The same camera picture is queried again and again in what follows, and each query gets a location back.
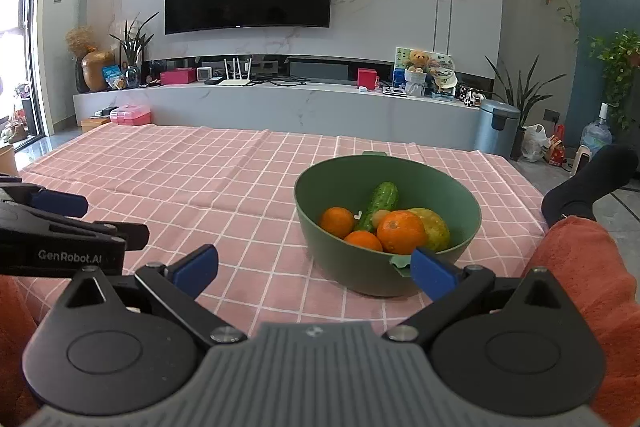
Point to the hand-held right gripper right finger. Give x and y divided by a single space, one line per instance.
432 272

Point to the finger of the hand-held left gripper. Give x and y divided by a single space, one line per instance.
132 234
60 205

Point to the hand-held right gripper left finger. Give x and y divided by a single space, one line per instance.
192 269

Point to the speckled orange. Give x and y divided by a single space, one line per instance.
401 232

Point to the small orange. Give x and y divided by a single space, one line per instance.
363 242

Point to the brown kiwi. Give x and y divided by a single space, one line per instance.
381 215

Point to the green colander bowl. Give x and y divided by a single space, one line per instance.
350 272

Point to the yellow-green round fruit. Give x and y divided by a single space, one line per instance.
436 227

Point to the person's left leg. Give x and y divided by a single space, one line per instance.
15 307

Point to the person's leg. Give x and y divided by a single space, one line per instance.
575 257
15 307

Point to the brown boots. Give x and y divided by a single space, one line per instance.
17 132

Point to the pink checked tablecloth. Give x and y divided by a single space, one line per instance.
200 177

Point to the green cucumber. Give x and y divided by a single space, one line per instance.
381 199

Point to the brown cardboard box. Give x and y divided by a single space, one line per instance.
95 123

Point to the pink plastic storage box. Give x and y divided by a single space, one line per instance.
131 114

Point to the blue snack bag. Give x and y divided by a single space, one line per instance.
112 77

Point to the brown round vase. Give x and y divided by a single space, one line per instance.
97 69

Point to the person's right leg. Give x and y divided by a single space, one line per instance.
575 257

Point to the blue-grey pedal trash bin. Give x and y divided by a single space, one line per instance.
495 129

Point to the flat pink box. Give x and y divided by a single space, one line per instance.
177 76

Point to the white plastic bag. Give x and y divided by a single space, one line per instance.
535 142

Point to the plant in glass vase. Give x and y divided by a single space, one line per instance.
132 52

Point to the small white device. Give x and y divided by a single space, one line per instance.
205 73

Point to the black and white checkered figure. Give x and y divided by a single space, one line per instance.
470 96

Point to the white router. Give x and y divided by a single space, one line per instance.
235 81

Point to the small white heater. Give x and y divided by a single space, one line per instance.
582 159

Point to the white cap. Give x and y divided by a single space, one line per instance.
446 80

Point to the teddy bear bouquet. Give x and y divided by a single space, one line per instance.
417 74

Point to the potted snake plant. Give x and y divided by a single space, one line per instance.
520 92

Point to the red box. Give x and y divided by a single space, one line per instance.
367 79

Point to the blue water jug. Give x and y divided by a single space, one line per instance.
596 134

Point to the green leafy plant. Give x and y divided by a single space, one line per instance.
620 67

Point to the dark wall socket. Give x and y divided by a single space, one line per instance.
551 114

